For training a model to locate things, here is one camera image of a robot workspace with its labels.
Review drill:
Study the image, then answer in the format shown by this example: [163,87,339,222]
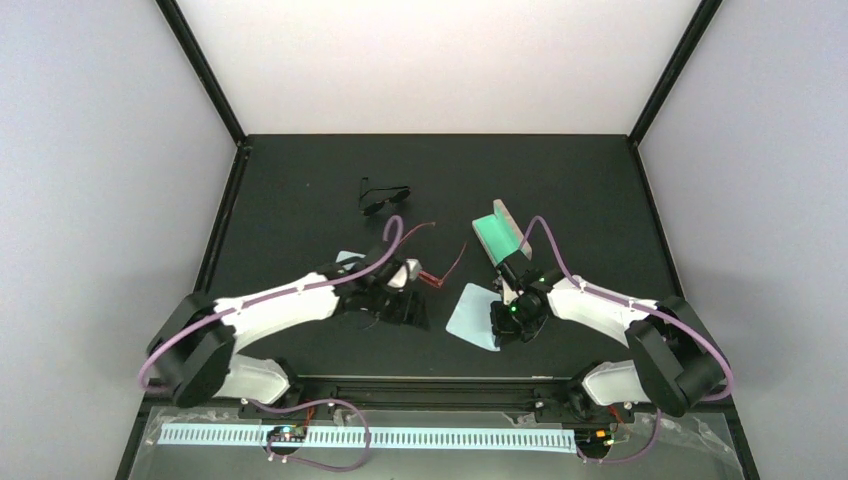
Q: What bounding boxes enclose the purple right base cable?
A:
[574,407,664,465]

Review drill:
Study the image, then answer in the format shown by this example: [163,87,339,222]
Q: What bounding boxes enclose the white slotted cable duct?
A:
[155,423,577,454]

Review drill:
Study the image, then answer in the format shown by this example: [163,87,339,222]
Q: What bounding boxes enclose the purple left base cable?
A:
[248,397,374,474]

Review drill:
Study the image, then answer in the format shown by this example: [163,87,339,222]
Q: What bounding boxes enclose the black round sunglasses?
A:
[357,177,412,217]

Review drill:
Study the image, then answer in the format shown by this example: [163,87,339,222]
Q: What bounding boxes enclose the light blue cleaning cloth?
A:
[445,283,501,352]
[335,250,364,264]

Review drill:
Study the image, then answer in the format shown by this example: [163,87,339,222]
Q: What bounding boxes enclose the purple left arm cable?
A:
[137,215,405,396]

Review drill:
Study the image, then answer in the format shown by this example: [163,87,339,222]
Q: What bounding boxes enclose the black right frame post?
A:
[628,0,723,148]

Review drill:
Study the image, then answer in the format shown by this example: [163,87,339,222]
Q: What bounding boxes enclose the right controller circuit board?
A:
[575,429,631,447]

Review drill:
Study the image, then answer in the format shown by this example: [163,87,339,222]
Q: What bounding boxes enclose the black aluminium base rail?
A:
[125,374,761,480]

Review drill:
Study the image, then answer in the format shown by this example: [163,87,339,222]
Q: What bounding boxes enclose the grey felt glasses case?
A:
[471,199,532,266]

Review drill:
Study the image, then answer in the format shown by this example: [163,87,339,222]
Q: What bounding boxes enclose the black left frame post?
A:
[155,0,247,146]

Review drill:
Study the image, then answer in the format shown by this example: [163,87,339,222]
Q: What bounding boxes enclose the controller circuit board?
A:
[266,425,308,444]
[575,429,631,447]

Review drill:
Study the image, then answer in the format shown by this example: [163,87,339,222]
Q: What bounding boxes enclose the black frame post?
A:
[628,0,723,148]
[155,0,247,146]

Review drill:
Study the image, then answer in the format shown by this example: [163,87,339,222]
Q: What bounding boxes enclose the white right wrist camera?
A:
[494,277,520,305]

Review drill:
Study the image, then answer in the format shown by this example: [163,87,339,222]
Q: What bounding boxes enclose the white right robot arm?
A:
[490,252,730,420]

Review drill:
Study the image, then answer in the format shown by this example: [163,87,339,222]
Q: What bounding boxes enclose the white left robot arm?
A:
[140,256,428,408]

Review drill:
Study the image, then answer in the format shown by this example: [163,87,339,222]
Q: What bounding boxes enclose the left controller circuit board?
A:
[266,425,308,444]

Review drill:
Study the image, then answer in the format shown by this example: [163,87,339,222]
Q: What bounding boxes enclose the pink transparent sunglasses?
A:
[399,221,468,289]

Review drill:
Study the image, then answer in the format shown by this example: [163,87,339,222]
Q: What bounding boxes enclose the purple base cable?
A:
[574,407,664,465]
[248,397,374,474]

